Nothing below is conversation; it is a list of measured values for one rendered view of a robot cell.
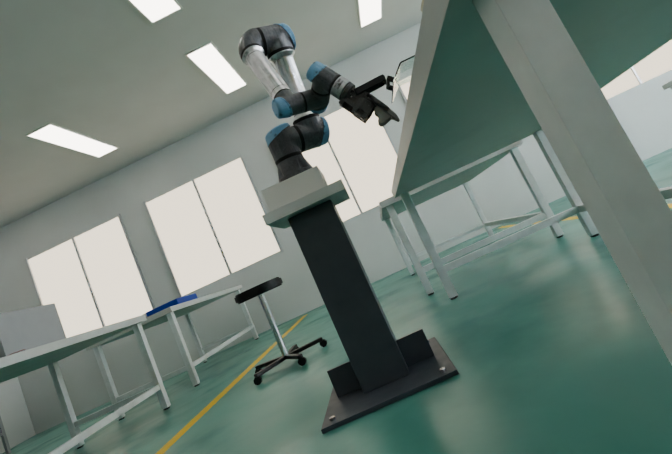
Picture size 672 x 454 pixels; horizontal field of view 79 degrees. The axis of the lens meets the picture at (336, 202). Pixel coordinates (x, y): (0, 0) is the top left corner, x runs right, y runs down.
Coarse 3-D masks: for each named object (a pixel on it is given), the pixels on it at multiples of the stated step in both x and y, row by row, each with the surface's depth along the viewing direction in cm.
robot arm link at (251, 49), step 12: (252, 36) 161; (240, 48) 160; (252, 48) 158; (252, 60) 157; (264, 60) 156; (264, 72) 152; (276, 72) 153; (264, 84) 152; (276, 84) 149; (276, 96) 147; (288, 96) 145; (300, 96) 146; (276, 108) 144; (288, 108) 144; (300, 108) 147
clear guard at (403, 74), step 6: (408, 60) 155; (402, 66) 158; (408, 66) 160; (396, 72) 154; (402, 72) 164; (408, 72) 166; (396, 78) 158; (402, 78) 170; (408, 78) 173; (396, 84) 166; (402, 84) 177; (396, 90) 175
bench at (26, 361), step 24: (72, 336) 255; (96, 336) 273; (144, 336) 325; (0, 360) 206; (24, 360) 218; (48, 360) 288; (144, 360) 320; (72, 408) 327; (120, 408) 271; (168, 408) 316; (72, 432) 321
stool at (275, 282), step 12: (252, 288) 263; (264, 288) 263; (240, 300) 265; (264, 300) 276; (264, 312) 276; (276, 324) 275; (276, 336) 272; (300, 348) 273; (276, 360) 266; (300, 360) 249; (264, 372) 255
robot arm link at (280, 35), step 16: (272, 32) 165; (288, 32) 167; (272, 48) 166; (288, 48) 167; (288, 64) 167; (288, 80) 168; (304, 112) 168; (304, 128) 166; (320, 128) 168; (320, 144) 171
